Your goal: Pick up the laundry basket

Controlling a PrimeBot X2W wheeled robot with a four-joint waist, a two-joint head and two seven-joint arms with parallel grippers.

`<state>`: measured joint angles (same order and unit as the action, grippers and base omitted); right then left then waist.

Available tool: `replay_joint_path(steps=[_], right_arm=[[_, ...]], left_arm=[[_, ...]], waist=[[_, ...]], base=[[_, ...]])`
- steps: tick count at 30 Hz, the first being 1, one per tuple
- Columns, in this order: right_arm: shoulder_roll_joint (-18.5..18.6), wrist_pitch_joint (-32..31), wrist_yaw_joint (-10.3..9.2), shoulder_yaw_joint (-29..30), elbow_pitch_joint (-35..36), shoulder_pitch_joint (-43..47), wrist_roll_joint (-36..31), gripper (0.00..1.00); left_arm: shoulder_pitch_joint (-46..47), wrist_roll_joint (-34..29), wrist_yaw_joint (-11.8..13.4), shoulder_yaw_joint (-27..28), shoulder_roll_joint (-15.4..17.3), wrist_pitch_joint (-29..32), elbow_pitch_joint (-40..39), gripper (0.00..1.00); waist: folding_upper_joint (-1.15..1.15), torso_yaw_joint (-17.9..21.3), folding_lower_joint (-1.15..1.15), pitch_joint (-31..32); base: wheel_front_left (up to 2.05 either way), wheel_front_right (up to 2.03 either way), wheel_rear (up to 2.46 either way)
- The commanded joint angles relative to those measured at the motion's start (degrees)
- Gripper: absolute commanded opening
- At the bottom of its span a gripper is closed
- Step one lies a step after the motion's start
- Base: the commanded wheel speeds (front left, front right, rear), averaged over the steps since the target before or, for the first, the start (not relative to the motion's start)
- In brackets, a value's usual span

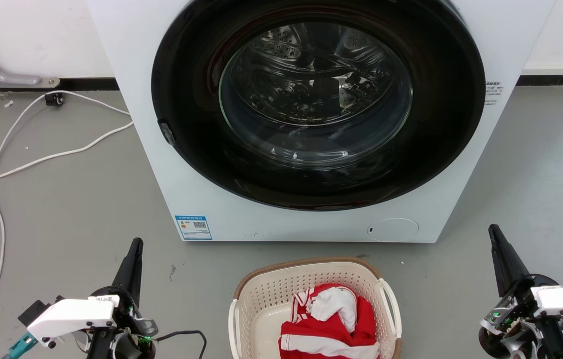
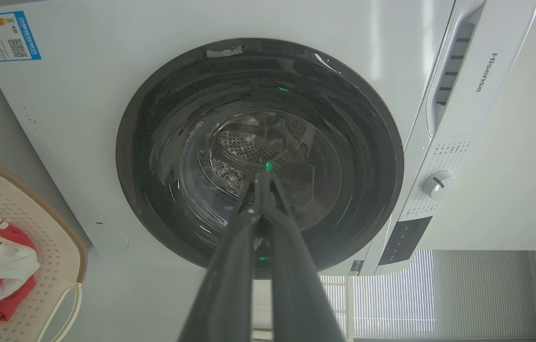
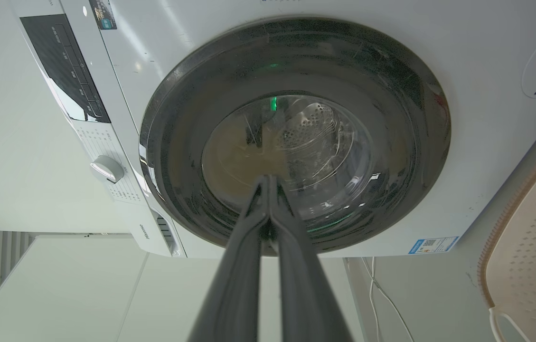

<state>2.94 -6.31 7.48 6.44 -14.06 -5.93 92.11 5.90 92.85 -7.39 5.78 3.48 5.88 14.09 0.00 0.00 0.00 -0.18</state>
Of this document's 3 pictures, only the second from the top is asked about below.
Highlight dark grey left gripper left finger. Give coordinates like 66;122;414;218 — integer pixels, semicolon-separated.
178;172;264;342

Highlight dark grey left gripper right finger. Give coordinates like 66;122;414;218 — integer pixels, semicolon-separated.
263;172;345;342

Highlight beige perforated laundry basket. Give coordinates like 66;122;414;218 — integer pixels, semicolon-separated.
0;164;88;342

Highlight black washer display panel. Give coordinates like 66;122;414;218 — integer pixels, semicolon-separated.
378;217;433;266

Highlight white vertical window blinds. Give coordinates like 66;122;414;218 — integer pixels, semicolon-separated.
320;249;536;340

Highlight round dark glass washer door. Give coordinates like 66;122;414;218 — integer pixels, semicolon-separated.
115;38;404;279

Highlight white washer control knob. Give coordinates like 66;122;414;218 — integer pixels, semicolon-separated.
422;171;457;200

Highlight white Hisense washing machine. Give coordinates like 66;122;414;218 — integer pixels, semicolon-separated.
0;0;536;277

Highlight blue energy label sticker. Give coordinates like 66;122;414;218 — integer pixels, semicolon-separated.
0;10;42;63

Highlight white detergent drawer handle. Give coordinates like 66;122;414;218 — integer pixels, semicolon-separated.
425;0;487;138

